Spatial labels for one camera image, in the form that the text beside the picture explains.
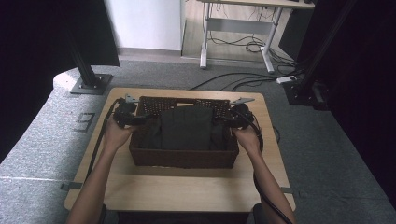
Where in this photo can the black computer case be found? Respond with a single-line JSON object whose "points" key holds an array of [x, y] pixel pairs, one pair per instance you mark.
{"points": [[295, 34]]}

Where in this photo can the grey tape strip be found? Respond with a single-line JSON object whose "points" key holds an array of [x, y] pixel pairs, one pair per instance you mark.
{"points": [[286, 190], [71, 186]]}

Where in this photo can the person's dark clothing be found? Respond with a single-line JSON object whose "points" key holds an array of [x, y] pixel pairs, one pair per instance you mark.
{"points": [[183, 218]]}

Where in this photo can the black curtain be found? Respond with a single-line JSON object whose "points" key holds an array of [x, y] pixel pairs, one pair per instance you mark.
{"points": [[37, 56], [367, 93]]}

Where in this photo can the white power strip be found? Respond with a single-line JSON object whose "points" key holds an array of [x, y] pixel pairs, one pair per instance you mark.
{"points": [[286, 79]]}

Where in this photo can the black metal stand square base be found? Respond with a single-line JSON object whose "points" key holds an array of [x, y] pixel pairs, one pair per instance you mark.
{"points": [[88, 79]]}

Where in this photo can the person's right hand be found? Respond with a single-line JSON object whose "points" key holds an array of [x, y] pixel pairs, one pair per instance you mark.
{"points": [[249, 138]]}

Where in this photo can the black cloth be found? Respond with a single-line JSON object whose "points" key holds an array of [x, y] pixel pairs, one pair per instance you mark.
{"points": [[186, 129]]}

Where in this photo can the brown woven basket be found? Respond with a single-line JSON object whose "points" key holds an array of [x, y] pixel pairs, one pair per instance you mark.
{"points": [[183, 157]]}

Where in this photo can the white frame desk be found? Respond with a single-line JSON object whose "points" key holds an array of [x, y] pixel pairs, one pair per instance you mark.
{"points": [[239, 26]]}

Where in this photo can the person's left hand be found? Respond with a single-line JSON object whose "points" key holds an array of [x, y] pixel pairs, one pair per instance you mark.
{"points": [[116, 135]]}

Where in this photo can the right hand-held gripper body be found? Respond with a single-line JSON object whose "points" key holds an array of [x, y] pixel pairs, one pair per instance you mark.
{"points": [[241, 116]]}

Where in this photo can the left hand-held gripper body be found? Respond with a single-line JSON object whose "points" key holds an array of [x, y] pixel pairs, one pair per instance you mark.
{"points": [[124, 113]]}

